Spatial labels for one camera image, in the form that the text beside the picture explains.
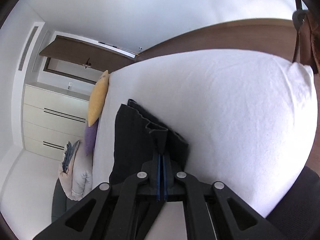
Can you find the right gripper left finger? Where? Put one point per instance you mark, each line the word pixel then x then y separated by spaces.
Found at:
pixel 153 185

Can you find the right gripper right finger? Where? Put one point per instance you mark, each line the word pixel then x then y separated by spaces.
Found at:
pixel 173 189

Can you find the black denim pants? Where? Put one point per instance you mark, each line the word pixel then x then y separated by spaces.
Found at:
pixel 138 136

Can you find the brown clothing pile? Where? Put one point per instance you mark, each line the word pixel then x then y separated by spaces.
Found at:
pixel 307 39

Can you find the purple cushion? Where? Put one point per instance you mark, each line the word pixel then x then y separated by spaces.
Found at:
pixel 90 137

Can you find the folded beige duvet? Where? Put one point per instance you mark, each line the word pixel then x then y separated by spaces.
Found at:
pixel 76 178

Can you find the folded blue denim garment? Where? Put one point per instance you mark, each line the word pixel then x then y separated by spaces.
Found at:
pixel 68 154

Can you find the yellow cushion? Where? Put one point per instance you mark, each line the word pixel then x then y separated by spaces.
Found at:
pixel 97 98

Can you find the dark grey headboard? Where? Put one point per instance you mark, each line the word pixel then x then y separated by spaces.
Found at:
pixel 61 203

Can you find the white bed mattress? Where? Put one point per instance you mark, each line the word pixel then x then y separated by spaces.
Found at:
pixel 249 118

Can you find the cream wardrobe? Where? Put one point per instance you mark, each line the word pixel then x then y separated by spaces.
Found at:
pixel 52 117

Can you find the brown wooden door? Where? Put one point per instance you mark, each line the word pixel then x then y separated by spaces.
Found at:
pixel 85 54

